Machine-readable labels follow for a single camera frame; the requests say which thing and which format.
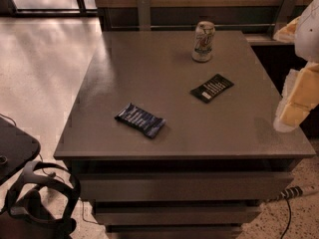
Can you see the blue rxbar blueberry wrapper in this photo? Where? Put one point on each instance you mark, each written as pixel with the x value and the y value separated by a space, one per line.
pixel 141 120

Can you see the grey metal bracket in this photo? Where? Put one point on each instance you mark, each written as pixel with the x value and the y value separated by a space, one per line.
pixel 283 14
pixel 144 14

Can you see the grey left metal bracket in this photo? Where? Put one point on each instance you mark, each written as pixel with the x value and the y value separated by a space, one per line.
pixel 144 14

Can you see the striped black white handle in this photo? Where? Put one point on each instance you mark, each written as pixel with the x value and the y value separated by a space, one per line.
pixel 295 191

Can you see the white 7up soda can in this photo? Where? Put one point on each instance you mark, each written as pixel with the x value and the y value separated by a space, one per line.
pixel 202 46

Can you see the black snack bar wrapper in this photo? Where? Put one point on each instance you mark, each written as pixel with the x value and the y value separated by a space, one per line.
pixel 212 88

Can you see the black side table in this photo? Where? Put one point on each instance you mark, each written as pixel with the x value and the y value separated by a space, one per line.
pixel 16 148

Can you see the grey right metal bracket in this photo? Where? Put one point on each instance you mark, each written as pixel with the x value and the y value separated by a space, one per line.
pixel 283 14

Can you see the grey drawer cabinet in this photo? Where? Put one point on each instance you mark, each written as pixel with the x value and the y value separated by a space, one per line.
pixel 210 166

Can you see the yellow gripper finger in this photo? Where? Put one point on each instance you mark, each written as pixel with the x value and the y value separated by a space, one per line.
pixel 288 33
pixel 300 95

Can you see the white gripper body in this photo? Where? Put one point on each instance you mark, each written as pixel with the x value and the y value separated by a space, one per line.
pixel 309 34

